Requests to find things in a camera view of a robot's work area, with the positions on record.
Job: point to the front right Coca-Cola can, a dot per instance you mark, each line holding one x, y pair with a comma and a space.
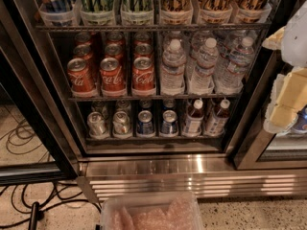
143, 74

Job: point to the blue pepsi can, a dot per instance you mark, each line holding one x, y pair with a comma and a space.
145, 125
169, 123

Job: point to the silver can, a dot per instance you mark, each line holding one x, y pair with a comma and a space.
96, 123
121, 122

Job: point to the silver can left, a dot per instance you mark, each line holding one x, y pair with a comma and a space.
96, 123

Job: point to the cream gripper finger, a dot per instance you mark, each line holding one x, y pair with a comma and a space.
273, 42
288, 97

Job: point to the front right water bottle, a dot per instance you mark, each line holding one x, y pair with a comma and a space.
233, 68

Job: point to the middle wire shelf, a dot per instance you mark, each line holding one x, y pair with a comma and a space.
154, 97

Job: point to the closed right fridge door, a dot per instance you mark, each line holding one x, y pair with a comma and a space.
257, 148

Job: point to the coca-cola can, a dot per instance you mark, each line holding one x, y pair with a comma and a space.
80, 75
112, 74
143, 74

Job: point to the front middle Coca-Cola can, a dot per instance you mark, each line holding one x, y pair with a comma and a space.
112, 74

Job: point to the front left Coca-Cola can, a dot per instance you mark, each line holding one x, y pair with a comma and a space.
80, 75

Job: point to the stainless fridge bottom grille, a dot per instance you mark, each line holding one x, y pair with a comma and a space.
205, 176

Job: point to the open glass fridge door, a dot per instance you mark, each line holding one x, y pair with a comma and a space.
21, 80

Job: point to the front middle water bottle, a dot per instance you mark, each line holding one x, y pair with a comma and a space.
205, 66

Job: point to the clear plastic bin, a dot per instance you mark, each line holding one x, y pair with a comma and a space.
152, 211

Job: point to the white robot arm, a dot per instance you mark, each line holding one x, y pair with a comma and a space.
294, 42

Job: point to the blue Pepsi can right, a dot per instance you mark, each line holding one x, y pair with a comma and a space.
169, 123

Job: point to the brown tea bottle right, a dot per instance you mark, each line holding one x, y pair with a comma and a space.
217, 119

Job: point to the front left water bottle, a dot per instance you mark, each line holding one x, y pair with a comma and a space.
173, 65

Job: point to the blue Pepsi can left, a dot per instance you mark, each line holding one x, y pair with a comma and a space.
145, 125

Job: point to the top wire shelf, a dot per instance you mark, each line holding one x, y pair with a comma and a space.
152, 28

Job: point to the brown tea bottle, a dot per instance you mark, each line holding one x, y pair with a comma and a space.
217, 119
193, 117

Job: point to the water bottle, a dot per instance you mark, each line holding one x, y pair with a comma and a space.
233, 68
173, 65
205, 66

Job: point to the wire shelf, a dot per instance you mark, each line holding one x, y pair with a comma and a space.
152, 28
154, 97

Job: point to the brown tea bottle left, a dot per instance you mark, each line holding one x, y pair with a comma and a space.
193, 117

